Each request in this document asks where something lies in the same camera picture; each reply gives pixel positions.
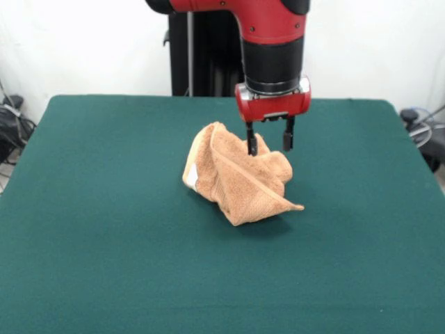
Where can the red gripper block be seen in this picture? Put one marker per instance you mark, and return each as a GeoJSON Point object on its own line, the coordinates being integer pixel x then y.
{"type": "Point", "coordinates": [274, 106]}

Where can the tan terry towel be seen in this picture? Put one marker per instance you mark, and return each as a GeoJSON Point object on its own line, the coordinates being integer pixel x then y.
{"type": "Point", "coordinates": [236, 184]}

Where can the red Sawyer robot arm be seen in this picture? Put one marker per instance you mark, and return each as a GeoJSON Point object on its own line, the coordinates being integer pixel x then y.
{"type": "Point", "coordinates": [271, 59]}

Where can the dark green table cloth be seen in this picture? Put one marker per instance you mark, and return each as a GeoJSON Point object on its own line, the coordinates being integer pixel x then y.
{"type": "Point", "coordinates": [139, 243]}

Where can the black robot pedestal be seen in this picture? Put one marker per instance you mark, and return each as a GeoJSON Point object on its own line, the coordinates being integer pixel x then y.
{"type": "Point", "coordinates": [208, 62]}

